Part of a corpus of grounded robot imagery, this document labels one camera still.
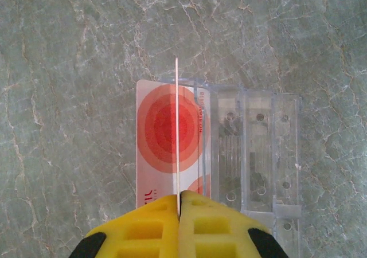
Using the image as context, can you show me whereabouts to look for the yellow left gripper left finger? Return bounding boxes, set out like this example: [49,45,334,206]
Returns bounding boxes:
[68,193,179,258]

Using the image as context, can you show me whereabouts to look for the thin white plastic card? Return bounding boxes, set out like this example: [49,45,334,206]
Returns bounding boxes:
[174,57,182,221]

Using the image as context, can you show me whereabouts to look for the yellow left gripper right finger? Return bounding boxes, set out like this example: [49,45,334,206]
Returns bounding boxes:
[179,190,289,258]

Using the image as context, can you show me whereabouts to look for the clear acrylic stepped stand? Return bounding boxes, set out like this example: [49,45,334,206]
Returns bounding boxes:
[159,76,302,258]

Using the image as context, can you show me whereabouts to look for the white card red circles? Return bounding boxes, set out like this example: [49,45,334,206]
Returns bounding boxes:
[135,79,212,210]

